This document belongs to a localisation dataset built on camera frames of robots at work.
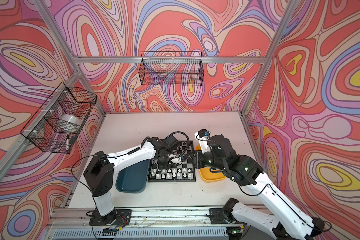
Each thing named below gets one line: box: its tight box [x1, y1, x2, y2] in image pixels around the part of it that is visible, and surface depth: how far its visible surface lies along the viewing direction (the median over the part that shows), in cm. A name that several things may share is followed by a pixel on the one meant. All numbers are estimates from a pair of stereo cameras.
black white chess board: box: [147, 140, 196, 183], surface depth 87 cm
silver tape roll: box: [59, 114, 83, 126], surface depth 75 cm
